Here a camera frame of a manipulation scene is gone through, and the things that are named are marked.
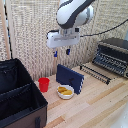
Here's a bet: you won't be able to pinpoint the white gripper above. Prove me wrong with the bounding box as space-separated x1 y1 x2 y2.
46 27 81 59

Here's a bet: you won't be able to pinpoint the black wire oven rack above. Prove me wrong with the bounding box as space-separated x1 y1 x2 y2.
78 63 112 86

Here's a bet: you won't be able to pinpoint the yellow food pieces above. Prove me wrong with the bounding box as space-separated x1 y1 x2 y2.
58 86 73 96

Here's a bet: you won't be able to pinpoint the white ceramic bowl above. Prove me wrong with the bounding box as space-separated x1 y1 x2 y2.
56 84 75 101

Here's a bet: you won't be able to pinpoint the red plastic cup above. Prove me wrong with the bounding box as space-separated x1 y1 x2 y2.
37 77 51 94

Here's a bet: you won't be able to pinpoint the black open suitcase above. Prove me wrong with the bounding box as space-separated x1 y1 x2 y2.
0 58 49 128

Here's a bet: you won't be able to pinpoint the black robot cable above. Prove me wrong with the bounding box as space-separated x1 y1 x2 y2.
46 18 128 38

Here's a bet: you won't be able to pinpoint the black toaster oven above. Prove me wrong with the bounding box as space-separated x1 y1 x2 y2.
91 37 128 80

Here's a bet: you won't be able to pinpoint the woven bamboo folding screen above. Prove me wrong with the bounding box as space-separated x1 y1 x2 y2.
0 0 128 83

